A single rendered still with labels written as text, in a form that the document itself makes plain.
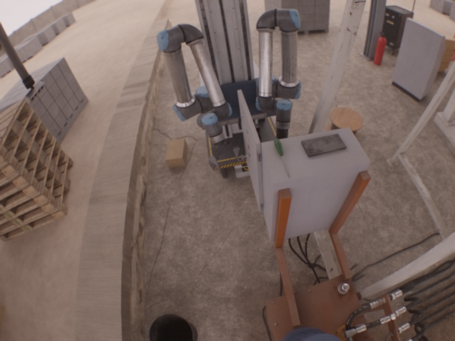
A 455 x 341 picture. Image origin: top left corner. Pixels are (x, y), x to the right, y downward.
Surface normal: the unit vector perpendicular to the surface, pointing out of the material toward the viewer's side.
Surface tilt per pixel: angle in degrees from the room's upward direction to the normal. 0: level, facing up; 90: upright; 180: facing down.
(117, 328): 0
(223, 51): 90
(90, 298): 0
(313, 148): 0
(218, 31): 90
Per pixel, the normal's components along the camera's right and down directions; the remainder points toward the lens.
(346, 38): 0.15, 0.86
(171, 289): -0.14, -0.60
